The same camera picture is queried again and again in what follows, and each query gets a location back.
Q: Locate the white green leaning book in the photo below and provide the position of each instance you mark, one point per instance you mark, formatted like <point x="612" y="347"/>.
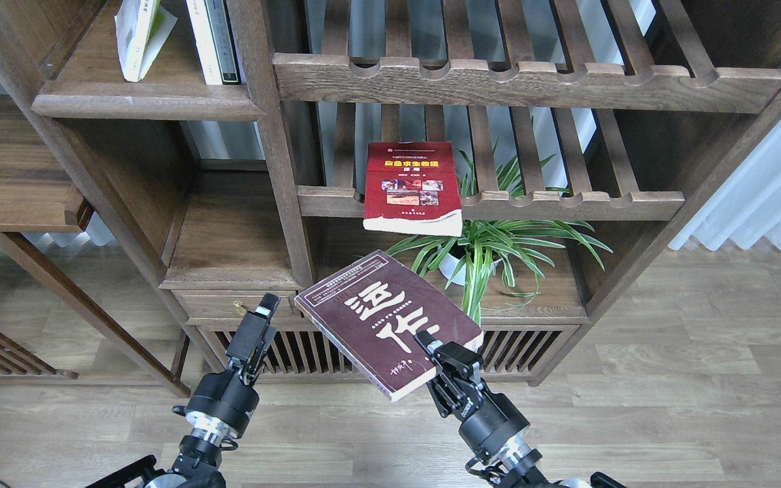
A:
<point x="142" y="28"/>

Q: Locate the red book with photos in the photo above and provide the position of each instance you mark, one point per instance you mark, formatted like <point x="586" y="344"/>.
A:
<point x="412" y="188"/>

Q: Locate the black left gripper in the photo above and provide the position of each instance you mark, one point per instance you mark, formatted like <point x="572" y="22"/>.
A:
<point x="251" y="342"/>

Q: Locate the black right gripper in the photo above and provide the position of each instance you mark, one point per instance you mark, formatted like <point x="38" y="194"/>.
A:
<point x="457" y="389"/>

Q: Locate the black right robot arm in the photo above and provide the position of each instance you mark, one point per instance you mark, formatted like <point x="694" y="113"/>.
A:
<point x="491" y="425"/>

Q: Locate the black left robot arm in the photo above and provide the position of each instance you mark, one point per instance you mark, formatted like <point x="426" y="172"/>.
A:
<point x="219" y="410"/>

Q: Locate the white upright book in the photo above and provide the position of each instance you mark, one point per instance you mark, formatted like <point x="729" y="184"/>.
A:
<point x="204" y="41"/>

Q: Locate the white pleated curtain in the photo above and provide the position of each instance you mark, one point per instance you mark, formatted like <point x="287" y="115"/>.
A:
<point x="747" y="207"/>

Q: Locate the dark green upright book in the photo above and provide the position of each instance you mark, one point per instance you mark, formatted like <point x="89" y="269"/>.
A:
<point x="219" y="21"/>

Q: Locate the brass drawer knob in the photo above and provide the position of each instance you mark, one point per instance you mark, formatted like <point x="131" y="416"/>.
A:
<point x="240" y="309"/>

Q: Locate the white plant pot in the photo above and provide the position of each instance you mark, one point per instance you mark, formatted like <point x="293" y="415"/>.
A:
<point x="450" y="271"/>

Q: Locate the dark wooden bookshelf cabinet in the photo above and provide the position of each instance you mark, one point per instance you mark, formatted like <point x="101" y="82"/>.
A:
<point x="574" y="112"/>

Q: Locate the maroon book white characters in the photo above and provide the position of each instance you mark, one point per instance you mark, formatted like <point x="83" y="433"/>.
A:
<point x="372" y="309"/>

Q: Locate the wooden side table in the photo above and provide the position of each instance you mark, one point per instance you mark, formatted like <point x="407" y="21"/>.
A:
<point x="36" y="195"/>

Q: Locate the green spider plant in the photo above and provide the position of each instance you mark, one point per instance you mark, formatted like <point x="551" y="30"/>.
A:
<point x="484" y="242"/>

